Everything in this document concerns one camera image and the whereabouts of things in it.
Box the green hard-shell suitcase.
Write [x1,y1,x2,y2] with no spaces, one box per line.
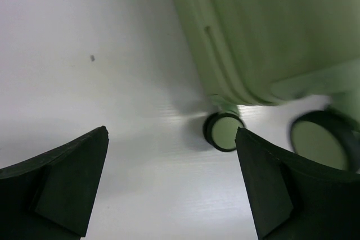
[173,0,359,172]

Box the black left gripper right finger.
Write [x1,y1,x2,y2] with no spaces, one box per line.
[235,128,359,239]

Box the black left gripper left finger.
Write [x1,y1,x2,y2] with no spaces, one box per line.
[1,126,109,239]

